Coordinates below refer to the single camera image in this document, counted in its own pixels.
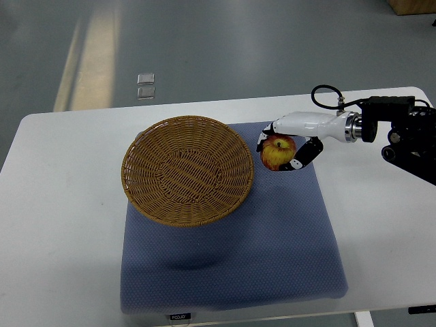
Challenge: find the brown wicker basket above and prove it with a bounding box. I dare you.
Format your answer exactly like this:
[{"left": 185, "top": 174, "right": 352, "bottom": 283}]
[{"left": 121, "top": 116, "right": 254, "bottom": 228}]

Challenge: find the wooden furniture corner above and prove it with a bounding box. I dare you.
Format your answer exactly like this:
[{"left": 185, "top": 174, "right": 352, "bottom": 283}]
[{"left": 387, "top": 0, "right": 435, "bottom": 16}]

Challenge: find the white table leg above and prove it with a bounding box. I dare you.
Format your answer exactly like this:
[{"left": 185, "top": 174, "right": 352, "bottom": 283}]
[{"left": 354, "top": 311, "right": 375, "bottom": 327}]

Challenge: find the red yellow apple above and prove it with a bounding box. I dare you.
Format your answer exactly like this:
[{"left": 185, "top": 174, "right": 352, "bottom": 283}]
[{"left": 260, "top": 134, "right": 297, "bottom": 171}]

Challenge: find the black table control panel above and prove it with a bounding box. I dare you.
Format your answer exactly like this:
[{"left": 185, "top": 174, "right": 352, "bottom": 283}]
[{"left": 168, "top": 313, "right": 191, "bottom": 321}]

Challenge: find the blue quilted mat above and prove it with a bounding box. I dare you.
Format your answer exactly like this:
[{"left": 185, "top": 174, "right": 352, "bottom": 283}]
[{"left": 119, "top": 119, "right": 349, "bottom": 315}]

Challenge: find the upper metal floor plate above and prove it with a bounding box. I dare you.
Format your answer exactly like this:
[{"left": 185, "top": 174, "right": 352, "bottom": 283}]
[{"left": 137, "top": 73, "right": 155, "bottom": 85}]

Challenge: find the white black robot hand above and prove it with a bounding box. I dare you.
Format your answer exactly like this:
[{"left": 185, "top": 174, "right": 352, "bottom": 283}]
[{"left": 256, "top": 112, "right": 361, "bottom": 171}]

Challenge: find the lower metal floor plate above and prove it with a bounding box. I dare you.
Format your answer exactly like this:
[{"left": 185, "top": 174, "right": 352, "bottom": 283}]
[{"left": 137, "top": 87, "right": 155, "bottom": 99}]

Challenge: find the metal floor plate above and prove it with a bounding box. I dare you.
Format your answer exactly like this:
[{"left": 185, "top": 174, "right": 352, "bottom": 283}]
[
  {"left": 137, "top": 87, "right": 155, "bottom": 99},
  {"left": 137, "top": 73, "right": 155, "bottom": 85}
]

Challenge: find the black table bracket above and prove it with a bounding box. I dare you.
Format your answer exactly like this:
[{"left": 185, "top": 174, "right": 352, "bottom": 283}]
[{"left": 408, "top": 305, "right": 436, "bottom": 315}]

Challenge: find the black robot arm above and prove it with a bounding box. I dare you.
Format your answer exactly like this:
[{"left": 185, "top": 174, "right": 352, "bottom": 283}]
[{"left": 311, "top": 84, "right": 435, "bottom": 185}]

